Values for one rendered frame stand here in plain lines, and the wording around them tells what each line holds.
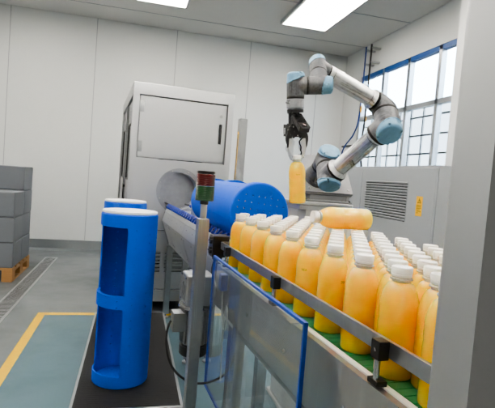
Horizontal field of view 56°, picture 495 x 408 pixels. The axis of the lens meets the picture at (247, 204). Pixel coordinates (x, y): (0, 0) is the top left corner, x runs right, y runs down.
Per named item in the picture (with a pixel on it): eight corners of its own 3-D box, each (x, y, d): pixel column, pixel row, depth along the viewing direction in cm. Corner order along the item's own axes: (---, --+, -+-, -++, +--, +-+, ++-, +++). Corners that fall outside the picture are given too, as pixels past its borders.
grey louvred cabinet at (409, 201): (348, 292, 547) (359, 171, 540) (479, 367, 339) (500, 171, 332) (305, 291, 534) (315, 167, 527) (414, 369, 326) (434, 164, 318)
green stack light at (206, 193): (211, 200, 160) (212, 186, 159) (215, 201, 153) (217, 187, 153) (192, 199, 158) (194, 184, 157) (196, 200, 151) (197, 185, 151)
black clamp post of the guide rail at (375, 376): (377, 380, 84) (381, 336, 83) (387, 387, 81) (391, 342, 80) (366, 380, 83) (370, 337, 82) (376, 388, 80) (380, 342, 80)
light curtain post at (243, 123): (228, 336, 365) (245, 120, 356) (230, 338, 359) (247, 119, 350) (221, 336, 363) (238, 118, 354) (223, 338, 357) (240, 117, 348)
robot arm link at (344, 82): (399, 95, 219) (318, 45, 200) (404, 111, 212) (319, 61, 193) (382, 112, 227) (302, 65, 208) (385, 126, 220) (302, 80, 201)
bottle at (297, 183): (288, 201, 203) (288, 159, 201) (304, 201, 203) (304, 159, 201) (289, 203, 196) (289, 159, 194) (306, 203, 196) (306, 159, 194)
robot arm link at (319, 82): (332, 66, 195) (306, 67, 196) (334, 82, 188) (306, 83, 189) (330, 82, 201) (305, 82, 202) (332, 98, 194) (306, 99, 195)
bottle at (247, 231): (260, 274, 169) (264, 223, 168) (244, 274, 165) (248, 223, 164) (248, 269, 175) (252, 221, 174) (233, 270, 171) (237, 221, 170)
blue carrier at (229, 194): (230, 226, 296) (238, 182, 295) (282, 248, 213) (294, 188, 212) (187, 219, 287) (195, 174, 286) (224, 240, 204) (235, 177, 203)
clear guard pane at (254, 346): (205, 383, 176) (215, 257, 173) (286, 541, 101) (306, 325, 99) (205, 383, 175) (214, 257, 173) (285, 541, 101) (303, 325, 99)
